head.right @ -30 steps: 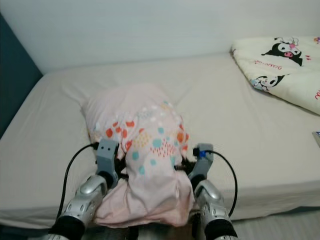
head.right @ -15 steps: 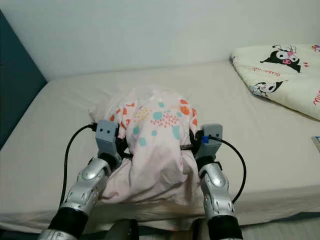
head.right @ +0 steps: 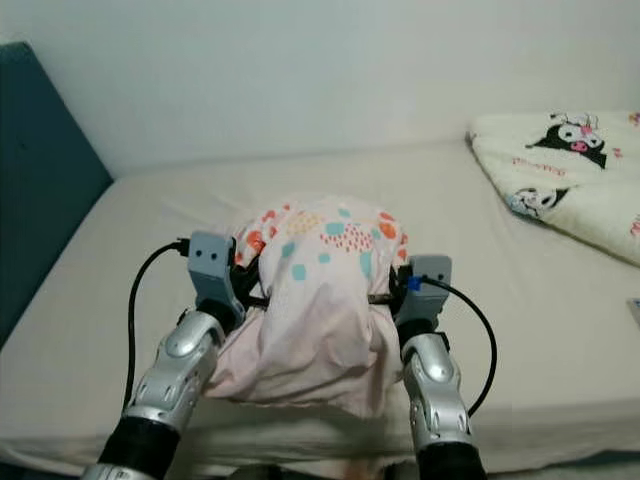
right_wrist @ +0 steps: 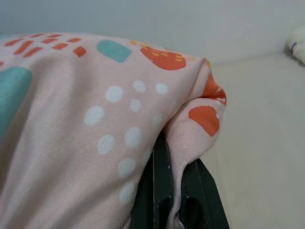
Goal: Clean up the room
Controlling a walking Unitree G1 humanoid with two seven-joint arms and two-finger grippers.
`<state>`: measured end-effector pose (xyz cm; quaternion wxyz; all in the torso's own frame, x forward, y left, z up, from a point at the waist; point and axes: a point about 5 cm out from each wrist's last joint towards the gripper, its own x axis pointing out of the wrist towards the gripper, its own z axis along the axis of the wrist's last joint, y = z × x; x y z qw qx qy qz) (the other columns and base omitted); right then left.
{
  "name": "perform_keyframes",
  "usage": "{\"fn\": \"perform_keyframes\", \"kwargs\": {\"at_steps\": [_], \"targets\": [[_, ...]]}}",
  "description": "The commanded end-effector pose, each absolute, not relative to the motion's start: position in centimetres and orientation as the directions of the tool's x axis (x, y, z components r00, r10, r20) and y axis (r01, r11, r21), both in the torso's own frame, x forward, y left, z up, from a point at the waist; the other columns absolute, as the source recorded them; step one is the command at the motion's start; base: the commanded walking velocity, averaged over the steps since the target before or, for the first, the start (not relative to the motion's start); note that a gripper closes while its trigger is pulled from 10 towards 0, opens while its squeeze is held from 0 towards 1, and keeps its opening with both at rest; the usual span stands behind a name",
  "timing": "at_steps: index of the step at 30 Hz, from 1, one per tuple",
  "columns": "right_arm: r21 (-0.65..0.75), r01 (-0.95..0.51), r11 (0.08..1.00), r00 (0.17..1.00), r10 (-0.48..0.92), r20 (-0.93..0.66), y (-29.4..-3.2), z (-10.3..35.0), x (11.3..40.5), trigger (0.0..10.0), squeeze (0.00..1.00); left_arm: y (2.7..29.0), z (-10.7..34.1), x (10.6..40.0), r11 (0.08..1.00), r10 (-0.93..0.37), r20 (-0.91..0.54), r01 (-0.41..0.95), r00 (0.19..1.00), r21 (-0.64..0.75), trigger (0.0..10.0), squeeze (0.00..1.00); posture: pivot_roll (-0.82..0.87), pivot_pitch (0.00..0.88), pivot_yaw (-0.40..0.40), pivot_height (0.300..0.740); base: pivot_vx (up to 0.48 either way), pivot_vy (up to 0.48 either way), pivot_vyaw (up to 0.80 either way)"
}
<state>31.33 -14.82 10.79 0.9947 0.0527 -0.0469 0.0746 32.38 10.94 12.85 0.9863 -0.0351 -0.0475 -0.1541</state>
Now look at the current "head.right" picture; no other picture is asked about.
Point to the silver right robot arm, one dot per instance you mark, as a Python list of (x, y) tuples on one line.
[(440, 400)]

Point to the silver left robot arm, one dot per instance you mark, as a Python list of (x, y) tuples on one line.
[(170, 380)]

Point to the cream cartoon print quilt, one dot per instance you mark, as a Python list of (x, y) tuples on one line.
[(580, 200)]

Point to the dark teal upholstered headboard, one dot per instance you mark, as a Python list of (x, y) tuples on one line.
[(50, 170)]

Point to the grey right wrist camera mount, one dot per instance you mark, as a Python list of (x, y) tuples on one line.
[(425, 295)]

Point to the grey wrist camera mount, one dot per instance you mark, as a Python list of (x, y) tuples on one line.
[(213, 268), (425, 295)]

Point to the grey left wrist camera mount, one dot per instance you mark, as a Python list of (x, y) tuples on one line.
[(213, 268)]

